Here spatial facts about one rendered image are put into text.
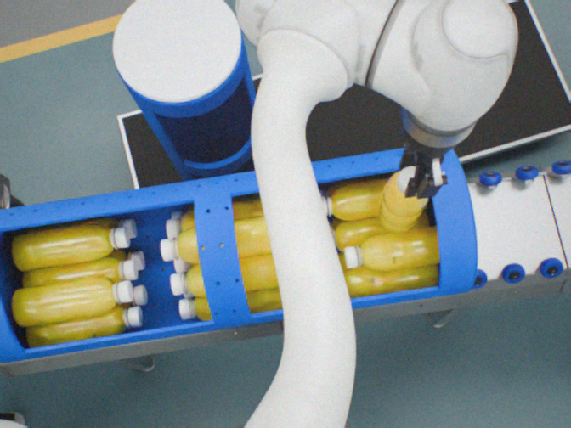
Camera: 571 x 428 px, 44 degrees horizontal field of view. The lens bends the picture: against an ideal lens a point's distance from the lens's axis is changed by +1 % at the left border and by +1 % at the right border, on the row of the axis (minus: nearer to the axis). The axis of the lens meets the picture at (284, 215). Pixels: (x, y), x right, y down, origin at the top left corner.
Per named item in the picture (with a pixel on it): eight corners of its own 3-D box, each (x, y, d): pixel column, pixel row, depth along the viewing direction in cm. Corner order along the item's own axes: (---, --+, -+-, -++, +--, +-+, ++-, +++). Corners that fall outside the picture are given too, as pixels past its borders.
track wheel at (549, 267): (566, 261, 139) (562, 255, 141) (542, 264, 139) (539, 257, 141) (563, 278, 142) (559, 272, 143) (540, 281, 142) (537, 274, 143)
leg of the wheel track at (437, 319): (447, 326, 234) (490, 295, 174) (430, 329, 234) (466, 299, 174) (443, 308, 236) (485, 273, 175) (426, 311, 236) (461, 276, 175)
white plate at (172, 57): (86, 51, 152) (87, 53, 153) (181, 126, 146) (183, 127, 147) (171, -38, 157) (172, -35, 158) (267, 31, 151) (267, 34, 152)
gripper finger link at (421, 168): (444, 135, 90) (447, 144, 90) (434, 180, 100) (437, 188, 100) (415, 140, 90) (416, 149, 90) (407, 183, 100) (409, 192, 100)
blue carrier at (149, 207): (460, 306, 141) (490, 271, 114) (27, 371, 142) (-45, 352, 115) (430, 175, 150) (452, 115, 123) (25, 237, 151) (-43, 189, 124)
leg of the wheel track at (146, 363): (156, 369, 235) (98, 355, 175) (138, 372, 235) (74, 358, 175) (155, 351, 237) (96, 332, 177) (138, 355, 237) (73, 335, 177)
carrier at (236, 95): (171, 182, 237) (234, 233, 231) (85, 53, 153) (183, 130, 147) (225, 121, 242) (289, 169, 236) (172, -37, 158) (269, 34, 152)
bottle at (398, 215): (414, 194, 127) (428, 156, 109) (421, 230, 125) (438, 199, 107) (375, 199, 127) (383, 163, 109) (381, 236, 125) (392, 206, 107)
